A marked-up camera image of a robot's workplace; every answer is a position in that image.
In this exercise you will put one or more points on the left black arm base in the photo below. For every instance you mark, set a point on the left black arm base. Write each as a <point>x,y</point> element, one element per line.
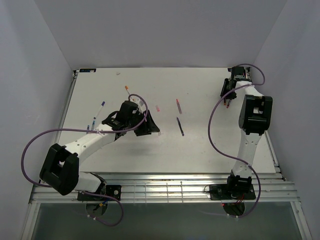
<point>104,189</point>

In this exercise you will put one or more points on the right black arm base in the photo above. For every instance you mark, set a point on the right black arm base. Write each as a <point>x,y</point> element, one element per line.
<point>221,192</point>

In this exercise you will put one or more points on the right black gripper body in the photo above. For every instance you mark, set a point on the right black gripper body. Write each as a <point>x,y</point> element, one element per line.
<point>232,96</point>

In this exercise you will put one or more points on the aluminium table frame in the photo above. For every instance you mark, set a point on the aluminium table frame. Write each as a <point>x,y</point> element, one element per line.
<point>188,187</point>

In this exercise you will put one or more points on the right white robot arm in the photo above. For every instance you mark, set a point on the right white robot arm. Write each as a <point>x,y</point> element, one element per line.
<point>254,120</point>

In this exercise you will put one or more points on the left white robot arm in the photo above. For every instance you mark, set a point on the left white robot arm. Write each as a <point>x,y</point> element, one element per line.
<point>61,167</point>

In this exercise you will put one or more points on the purple capped white marker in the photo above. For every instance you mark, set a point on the purple capped white marker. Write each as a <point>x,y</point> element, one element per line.
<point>99,110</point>

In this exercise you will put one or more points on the left blue table label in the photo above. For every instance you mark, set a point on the left blue table label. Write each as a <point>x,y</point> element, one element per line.
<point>87,70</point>

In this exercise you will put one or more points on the orange capped white marker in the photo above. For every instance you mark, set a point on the orange capped white marker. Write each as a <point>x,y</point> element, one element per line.
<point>127,90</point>

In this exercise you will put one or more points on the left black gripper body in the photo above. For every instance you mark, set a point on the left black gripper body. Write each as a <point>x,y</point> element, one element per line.
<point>133,122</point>

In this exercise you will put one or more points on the purple highlighter pen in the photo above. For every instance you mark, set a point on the purple highlighter pen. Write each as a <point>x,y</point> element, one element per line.
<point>180,126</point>

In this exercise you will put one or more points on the pink highlighter pen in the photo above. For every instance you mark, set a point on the pink highlighter pen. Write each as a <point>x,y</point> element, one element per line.
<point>179,107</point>

